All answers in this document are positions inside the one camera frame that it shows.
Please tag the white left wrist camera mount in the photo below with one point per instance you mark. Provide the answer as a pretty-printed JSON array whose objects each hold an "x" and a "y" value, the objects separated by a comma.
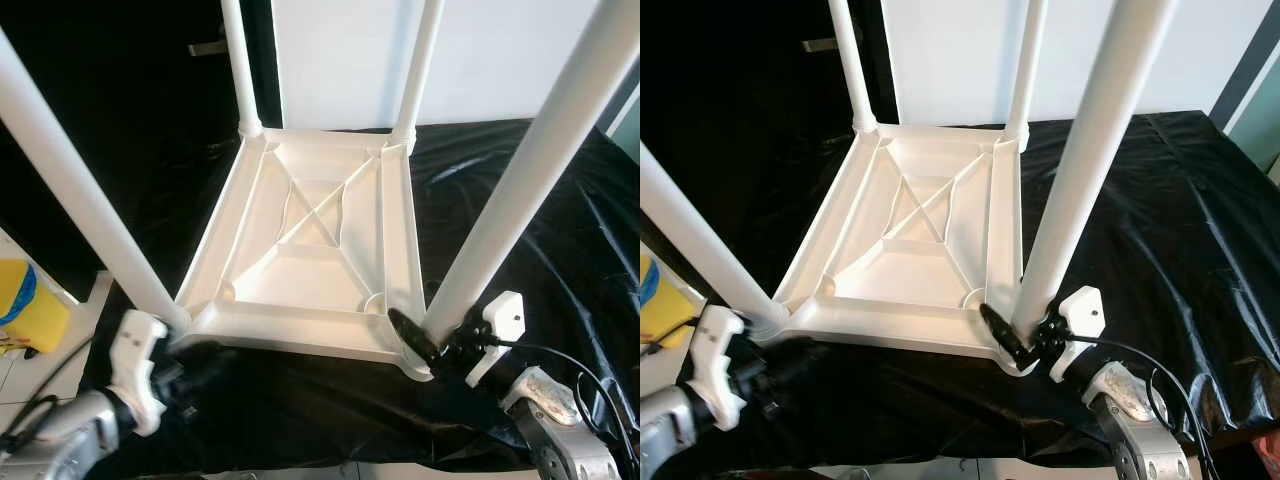
[
  {"x": 135, "y": 360},
  {"x": 718, "y": 360}
]

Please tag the black plastic table cover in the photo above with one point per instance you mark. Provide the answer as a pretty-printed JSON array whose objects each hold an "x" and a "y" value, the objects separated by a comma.
[
  {"x": 920, "y": 410},
  {"x": 330, "y": 410}
]

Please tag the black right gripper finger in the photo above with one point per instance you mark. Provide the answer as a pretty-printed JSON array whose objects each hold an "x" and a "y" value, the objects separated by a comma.
[
  {"x": 413, "y": 335},
  {"x": 1005, "y": 332}
]

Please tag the black door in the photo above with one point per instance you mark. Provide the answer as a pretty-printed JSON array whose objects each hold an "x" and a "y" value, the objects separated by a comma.
[
  {"x": 730, "y": 80},
  {"x": 120, "y": 80}
]

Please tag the pink mesh bag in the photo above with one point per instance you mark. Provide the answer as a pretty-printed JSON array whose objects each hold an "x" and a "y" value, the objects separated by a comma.
[{"x": 1270, "y": 450}]

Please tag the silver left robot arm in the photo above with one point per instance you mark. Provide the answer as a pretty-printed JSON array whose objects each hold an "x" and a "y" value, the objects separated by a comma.
[
  {"x": 670, "y": 435},
  {"x": 60, "y": 440}
]

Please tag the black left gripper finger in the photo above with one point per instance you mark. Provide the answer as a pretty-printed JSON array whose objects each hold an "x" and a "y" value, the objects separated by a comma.
[
  {"x": 212, "y": 365},
  {"x": 798, "y": 358}
]

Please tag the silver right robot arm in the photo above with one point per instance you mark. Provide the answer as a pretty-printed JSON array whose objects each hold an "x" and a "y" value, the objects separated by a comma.
[
  {"x": 560, "y": 430},
  {"x": 1140, "y": 430}
]

